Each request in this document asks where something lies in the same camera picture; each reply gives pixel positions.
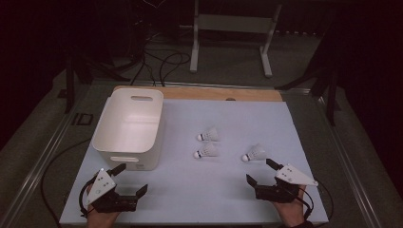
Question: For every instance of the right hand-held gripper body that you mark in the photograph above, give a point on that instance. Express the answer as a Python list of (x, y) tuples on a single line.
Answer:
[(293, 175)]

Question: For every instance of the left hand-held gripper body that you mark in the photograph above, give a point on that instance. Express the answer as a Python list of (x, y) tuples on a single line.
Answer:
[(100, 186)]

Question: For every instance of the white shuttlecock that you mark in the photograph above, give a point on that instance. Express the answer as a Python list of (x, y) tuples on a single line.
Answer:
[(209, 135), (255, 153), (207, 151)]

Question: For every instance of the white plastic bin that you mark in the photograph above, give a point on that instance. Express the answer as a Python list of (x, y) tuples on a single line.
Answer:
[(126, 126)]

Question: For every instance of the person's left hand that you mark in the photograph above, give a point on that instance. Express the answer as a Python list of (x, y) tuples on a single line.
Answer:
[(101, 220)]

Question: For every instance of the person's right hand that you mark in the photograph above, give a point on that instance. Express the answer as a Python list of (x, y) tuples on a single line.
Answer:
[(293, 213)]

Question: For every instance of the white table mat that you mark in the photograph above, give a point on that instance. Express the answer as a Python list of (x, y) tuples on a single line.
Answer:
[(190, 190)]

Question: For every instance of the black stand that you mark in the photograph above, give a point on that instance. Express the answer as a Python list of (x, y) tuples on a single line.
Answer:
[(331, 101), (69, 85)]

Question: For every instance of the wooden board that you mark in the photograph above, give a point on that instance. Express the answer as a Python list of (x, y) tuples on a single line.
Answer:
[(206, 94)]

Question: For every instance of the white metal stand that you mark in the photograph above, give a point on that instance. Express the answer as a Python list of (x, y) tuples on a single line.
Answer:
[(234, 23)]

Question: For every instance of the metal floor rail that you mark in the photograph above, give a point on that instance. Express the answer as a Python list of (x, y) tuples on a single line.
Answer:
[(202, 85), (34, 171), (351, 171)]

